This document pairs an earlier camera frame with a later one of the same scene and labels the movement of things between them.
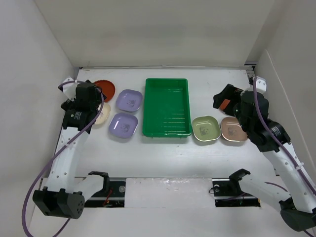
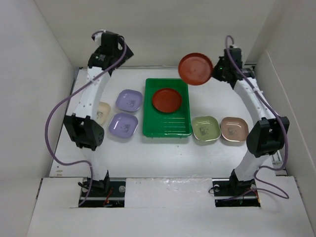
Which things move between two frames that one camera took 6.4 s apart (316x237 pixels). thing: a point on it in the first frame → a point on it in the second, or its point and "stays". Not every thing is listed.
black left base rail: x=112 y=196 stays
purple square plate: x=129 y=100 stays
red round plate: x=107 y=88 → x=167 y=100
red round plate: x=225 y=102 → x=195 y=68
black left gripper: x=69 y=104 → x=128 y=55
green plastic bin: x=166 y=109 stays
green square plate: x=206 y=128 stays
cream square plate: x=103 y=114 stays
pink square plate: x=231 y=130 stays
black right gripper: x=230 y=92 → x=215 y=73
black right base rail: x=228 y=193 stays
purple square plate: x=123 y=125 stays
